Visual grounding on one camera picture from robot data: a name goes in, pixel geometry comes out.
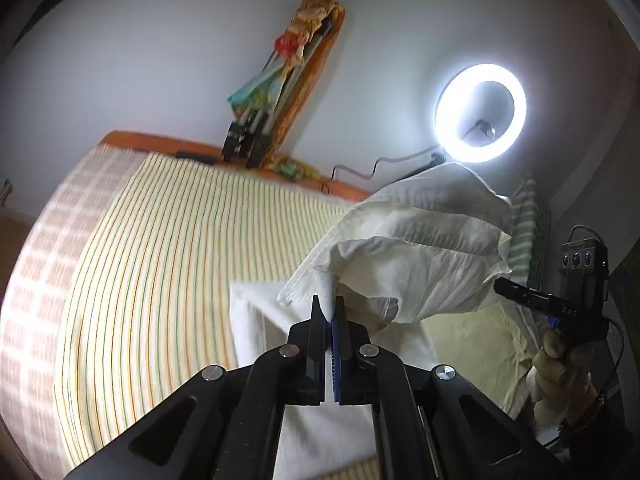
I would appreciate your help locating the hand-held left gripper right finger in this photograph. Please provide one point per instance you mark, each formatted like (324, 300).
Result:
(337, 360)

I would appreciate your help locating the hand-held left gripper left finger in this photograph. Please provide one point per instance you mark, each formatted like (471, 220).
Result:
(315, 340)

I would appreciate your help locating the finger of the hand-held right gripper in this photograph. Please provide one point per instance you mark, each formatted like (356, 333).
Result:
(520, 294)

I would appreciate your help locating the white shirt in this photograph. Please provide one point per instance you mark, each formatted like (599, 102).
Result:
(425, 250)

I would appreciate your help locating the person's right hand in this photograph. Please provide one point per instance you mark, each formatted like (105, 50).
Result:
(550, 375)

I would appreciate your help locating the pale yellow cloth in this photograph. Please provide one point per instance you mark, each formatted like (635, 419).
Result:
(475, 350)

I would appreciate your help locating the green striped pillow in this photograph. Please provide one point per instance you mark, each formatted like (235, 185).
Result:
(527, 220)

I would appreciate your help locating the striped bed sheet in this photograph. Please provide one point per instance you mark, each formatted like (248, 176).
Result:
(150, 260)

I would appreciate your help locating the orange patterned board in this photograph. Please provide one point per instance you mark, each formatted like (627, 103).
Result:
(305, 95)

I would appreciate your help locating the colourful floral cloth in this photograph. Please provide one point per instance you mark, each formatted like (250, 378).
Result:
(260, 90)

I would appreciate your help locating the orange mattress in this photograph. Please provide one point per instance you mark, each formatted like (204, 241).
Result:
(150, 140)

